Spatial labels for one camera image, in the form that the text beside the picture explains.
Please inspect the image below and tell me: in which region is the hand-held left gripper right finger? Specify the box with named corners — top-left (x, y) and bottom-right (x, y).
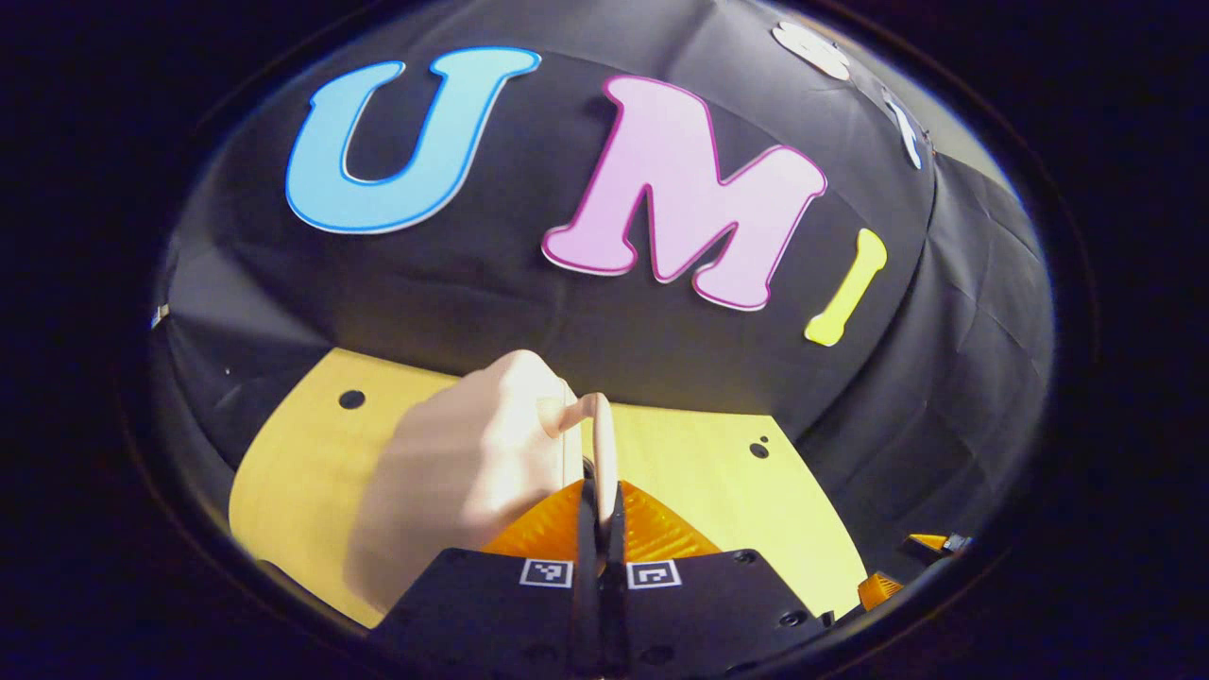
top-left (602, 477), bottom-right (837, 679)

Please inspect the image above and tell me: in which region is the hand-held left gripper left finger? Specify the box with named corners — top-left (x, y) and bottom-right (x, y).
top-left (373, 477), bottom-right (603, 679)

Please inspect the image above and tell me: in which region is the beige hard-shell suitcase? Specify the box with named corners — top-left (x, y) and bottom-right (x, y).
top-left (343, 348), bottom-right (621, 617)

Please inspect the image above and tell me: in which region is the black backdrop cloth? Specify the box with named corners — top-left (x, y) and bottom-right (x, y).
top-left (151, 0), bottom-right (1057, 587)

